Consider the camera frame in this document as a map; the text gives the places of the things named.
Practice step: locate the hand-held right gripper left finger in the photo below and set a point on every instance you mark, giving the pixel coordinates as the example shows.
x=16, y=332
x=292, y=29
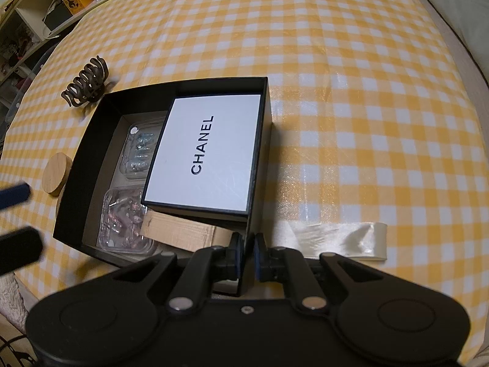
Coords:
x=237, y=258

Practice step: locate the white printed cloth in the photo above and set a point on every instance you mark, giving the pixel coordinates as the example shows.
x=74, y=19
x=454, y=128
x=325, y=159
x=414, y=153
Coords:
x=11, y=313

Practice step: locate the clear case with blue pieces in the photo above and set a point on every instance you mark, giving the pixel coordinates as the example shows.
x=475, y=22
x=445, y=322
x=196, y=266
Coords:
x=139, y=153

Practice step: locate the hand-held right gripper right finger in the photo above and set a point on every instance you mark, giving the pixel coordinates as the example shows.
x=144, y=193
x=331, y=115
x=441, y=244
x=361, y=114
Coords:
x=256, y=258

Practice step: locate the white box with black edge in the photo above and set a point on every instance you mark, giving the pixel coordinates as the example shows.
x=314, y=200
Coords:
x=198, y=153

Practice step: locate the cluster of small figurines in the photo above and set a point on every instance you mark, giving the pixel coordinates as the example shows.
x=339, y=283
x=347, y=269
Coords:
x=15, y=51

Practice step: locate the yellow checked tablecloth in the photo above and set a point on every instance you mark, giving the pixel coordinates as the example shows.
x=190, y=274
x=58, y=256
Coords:
x=344, y=84

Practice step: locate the round wooden lid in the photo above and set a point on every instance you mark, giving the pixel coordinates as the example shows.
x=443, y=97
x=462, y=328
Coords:
x=57, y=174

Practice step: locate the clear case with pink pieces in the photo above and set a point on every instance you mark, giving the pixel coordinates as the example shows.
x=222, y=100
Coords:
x=122, y=218

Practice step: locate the long wooden shelf unit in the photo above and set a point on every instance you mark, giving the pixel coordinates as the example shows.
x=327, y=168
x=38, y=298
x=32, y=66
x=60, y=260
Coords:
x=26, y=11

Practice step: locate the yellow box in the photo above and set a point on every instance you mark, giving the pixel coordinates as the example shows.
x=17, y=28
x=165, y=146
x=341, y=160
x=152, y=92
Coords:
x=78, y=2

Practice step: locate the black storage box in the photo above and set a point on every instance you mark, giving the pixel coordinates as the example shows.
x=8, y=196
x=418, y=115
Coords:
x=57, y=19

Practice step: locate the white ribbon strip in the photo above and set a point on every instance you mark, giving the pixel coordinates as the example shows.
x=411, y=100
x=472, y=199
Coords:
x=344, y=239

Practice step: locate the clear plastic storage bin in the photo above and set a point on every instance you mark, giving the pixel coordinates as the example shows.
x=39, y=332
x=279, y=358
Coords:
x=23, y=84

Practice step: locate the grey pillow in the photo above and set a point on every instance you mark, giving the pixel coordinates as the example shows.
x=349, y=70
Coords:
x=466, y=15

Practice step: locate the black cardboard box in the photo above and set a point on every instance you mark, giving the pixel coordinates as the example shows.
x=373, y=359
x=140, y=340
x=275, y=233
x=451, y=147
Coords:
x=89, y=160

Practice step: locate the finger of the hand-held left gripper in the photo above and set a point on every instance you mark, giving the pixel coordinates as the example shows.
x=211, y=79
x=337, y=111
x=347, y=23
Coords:
x=19, y=248
x=15, y=195

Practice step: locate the brown hair claw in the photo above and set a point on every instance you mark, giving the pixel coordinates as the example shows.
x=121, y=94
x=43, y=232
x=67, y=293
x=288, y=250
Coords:
x=82, y=88

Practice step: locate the tan wooden block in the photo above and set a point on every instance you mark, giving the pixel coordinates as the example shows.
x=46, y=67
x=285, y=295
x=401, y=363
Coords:
x=179, y=233

